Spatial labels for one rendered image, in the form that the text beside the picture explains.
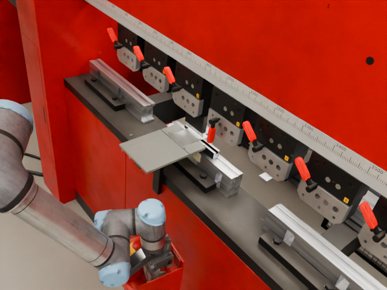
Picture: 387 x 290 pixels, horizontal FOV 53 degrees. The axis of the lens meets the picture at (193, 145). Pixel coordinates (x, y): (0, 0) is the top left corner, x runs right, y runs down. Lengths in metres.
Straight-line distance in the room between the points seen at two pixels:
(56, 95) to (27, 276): 0.96
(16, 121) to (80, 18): 1.19
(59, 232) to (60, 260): 1.44
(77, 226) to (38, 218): 0.09
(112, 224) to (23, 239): 1.45
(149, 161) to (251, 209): 0.40
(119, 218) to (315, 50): 0.66
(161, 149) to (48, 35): 0.87
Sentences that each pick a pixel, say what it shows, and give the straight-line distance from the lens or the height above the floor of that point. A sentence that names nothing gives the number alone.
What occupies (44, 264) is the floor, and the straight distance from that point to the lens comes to 2.35.
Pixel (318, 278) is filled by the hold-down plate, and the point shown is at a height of 0.90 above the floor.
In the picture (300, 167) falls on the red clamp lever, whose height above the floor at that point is 1.23.
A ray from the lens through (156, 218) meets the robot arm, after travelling 1.06.
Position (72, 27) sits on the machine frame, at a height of 1.13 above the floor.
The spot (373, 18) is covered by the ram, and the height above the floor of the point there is 1.64.
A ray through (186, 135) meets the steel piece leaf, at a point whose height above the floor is 1.00.
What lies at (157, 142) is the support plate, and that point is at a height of 1.00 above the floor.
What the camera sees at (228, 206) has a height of 0.88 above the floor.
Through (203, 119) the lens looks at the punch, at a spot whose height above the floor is 1.10.
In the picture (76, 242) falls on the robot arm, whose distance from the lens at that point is 0.93.
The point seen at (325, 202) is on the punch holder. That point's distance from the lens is 1.13.
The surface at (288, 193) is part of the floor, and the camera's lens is 2.90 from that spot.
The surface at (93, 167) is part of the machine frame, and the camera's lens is 2.13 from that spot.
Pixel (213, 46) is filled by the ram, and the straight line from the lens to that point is 1.25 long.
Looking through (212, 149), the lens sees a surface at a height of 0.99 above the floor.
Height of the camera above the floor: 1.87
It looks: 37 degrees down
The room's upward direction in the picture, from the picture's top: 8 degrees clockwise
